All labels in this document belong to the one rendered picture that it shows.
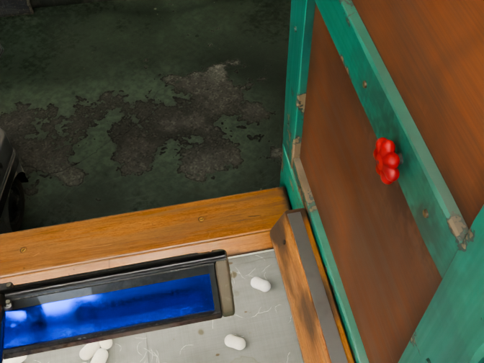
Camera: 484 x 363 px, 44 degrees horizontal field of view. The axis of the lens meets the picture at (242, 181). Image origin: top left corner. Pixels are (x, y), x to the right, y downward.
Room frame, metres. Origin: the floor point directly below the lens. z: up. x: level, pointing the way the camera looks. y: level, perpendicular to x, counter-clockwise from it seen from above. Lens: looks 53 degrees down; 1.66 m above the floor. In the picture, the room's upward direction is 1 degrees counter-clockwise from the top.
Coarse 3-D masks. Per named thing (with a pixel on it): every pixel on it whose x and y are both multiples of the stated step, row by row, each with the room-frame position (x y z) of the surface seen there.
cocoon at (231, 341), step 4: (228, 336) 0.38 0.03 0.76; (232, 336) 0.38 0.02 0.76; (236, 336) 0.38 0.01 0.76; (228, 340) 0.37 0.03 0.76; (232, 340) 0.37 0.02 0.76; (236, 340) 0.37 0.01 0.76; (240, 340) 0.37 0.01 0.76; (244, 340) 0.37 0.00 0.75; (228, 344) 0.37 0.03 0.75; (232, 344) 0.37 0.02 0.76; (236, 344) 0.37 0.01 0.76; (240, 344) 0.37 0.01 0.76; (244, 344) 0.37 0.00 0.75; (236, 348) 0.36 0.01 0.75; (240, 348) 0.36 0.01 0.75
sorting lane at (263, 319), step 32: (256, 256) 0.53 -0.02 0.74; (224, 320) 0.42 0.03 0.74; (256, 320) 0.41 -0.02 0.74; (288, 320) 0.41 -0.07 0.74; (64, 352) 0.37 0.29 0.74; (128, 352) 0.36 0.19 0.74; (160, 352) 0.36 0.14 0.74; (192, 352) 0.36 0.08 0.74; (224, 352) 0.36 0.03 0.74; (256, 352) 0.36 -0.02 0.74; (288, 352) 0.36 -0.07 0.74
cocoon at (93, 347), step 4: (88, 344) 0.37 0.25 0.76; (92, 344) 0.37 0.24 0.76; (96, 344) 0.37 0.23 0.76; (84, 348) 0.36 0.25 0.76; (88, 348) 0.36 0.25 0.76; (92, 348) 0.36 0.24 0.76; (96, 348) 0.36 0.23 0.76; (80, 352) 0.36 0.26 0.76; (84, 352) 0.36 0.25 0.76; (88, 352) 0.36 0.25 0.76; (92, 352) 0.36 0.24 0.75; (80, 356) 0.35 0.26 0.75; (84, 356) 0.35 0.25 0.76; (88, 356) 0.35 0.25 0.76; (92, 356) 0.36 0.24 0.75
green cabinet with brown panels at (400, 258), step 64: (320, 0) 0.60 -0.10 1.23; (384, 0) 0.46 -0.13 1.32; (448, 0) 0.36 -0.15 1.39; (320, 64) 0.61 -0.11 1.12; (384, 64) 0.43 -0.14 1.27; (448, 64) 0.34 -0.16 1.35; (320, 128) 0.58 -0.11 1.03; (384, 128) 0.38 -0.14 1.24; (448, 128) 0.31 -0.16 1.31; (320, 192) 0.54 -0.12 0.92; (384, 192) 0.37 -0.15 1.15; (448, 192) 0.28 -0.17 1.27; (384, 256) 0.34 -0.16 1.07; (448, 256) 0.24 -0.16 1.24; (384, 320) 0.29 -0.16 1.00; (448, 320) 0.21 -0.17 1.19
